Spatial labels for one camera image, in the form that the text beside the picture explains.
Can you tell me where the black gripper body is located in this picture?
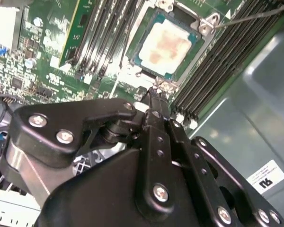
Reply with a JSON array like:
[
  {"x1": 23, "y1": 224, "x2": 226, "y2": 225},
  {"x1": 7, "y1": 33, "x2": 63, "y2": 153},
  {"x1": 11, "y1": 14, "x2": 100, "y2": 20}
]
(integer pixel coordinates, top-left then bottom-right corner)
[{"x1": 35, "y1": 146, "x2": 215, "y2": 227}]

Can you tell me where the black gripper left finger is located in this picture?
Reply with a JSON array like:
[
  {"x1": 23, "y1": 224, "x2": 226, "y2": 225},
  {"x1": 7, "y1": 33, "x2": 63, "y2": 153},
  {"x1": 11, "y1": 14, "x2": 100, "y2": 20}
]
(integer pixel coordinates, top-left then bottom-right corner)
[{"x1": 0, "y1": 87, "x2": 176, "y2": 222}]

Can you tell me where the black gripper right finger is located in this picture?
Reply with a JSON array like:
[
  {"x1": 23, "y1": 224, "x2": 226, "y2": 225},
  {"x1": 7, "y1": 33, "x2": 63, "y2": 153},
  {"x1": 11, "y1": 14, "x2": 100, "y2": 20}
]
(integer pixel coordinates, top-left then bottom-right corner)
[{"x1": 157, "y1": 91, "x2": 284, "y2": 227}]

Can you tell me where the square CPU chip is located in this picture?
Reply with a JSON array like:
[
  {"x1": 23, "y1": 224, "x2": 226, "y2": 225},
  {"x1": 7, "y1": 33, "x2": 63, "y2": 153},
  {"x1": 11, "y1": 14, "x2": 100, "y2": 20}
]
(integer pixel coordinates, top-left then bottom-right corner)
[{"x1": 129, "y1": 9, "x2": 202, "y2": 82}]

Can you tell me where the thin metal locking lever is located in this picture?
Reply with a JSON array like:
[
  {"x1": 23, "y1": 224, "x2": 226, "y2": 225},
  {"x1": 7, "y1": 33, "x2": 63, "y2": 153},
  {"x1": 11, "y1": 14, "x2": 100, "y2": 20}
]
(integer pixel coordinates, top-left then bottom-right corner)
[{"x1": 200, "y1": 2, "x2": 284, "y2": 36}]

